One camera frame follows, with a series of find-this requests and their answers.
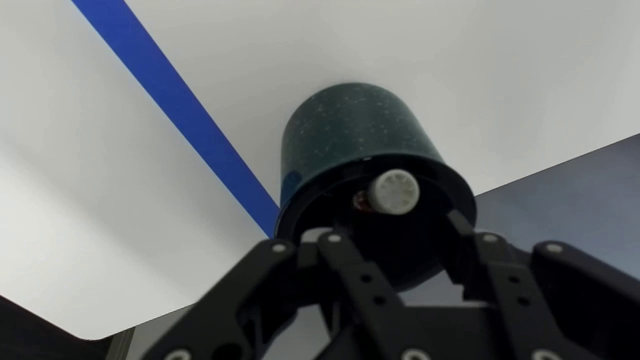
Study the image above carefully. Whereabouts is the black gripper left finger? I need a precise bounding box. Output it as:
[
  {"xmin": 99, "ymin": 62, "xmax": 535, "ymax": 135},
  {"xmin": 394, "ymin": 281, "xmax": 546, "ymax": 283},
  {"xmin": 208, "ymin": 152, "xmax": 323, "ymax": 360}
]
[{"xmin": 143, "ymin": 228, "xmax": 429, "ymax": 360}]

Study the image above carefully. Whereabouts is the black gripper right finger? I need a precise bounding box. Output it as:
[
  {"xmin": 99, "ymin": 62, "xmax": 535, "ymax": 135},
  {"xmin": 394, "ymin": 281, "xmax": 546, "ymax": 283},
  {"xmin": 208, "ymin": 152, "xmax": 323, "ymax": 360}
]
[{"xmin": 444, "ymin": 210, "xmax": 640, "ymax": 360}]

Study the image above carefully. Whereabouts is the dark green speckled mug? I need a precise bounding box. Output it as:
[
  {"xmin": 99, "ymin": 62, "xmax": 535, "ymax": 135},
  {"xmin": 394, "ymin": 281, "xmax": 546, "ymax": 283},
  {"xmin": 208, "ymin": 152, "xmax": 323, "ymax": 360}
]
[{"xmin": 276, "ymin": 82, "xmax": 477, "ymax": 283}]

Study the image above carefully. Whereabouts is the blue tape line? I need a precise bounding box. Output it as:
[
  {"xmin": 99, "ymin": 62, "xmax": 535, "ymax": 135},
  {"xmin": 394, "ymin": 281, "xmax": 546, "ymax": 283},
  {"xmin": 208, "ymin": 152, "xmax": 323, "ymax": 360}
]
[{"xmin": 73, "ymin": 0, "xmax": 279, "ymax": 237}]

